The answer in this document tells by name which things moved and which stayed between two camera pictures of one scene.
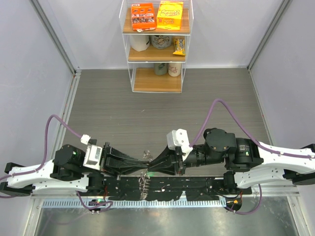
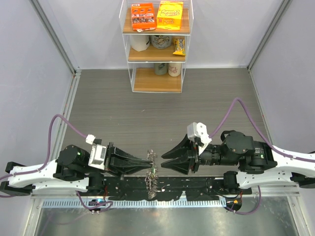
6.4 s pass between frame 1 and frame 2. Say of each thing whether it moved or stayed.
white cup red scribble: stayed
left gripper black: stayed
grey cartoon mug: stayed
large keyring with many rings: moved
